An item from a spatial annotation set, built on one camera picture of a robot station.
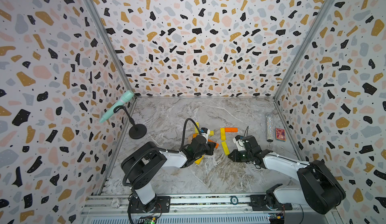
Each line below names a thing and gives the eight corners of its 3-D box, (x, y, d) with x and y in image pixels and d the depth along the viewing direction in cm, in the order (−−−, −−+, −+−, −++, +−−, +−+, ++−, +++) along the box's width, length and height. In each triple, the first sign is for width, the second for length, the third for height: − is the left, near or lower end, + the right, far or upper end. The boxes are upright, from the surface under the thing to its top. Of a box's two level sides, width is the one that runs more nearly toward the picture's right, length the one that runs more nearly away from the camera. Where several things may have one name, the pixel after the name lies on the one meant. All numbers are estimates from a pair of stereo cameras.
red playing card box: (275, 139, 101) (277, 138, 99) (275, 129, 106) (276, 127, 105) (284, 142, 100) (286, 140, 98) (284, 131, 105) (285, 129, 104)
